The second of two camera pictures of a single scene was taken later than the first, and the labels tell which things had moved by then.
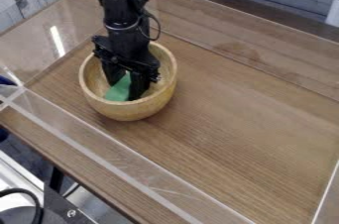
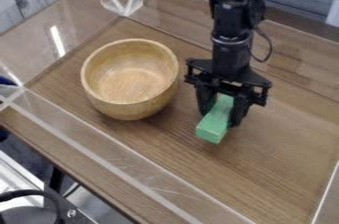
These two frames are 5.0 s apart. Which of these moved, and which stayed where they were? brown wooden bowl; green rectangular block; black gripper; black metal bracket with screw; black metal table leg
Moved: black gripper; green rectangular block
Stayed: black metal table leg; brown wooden bowl; black metal bracket with screw
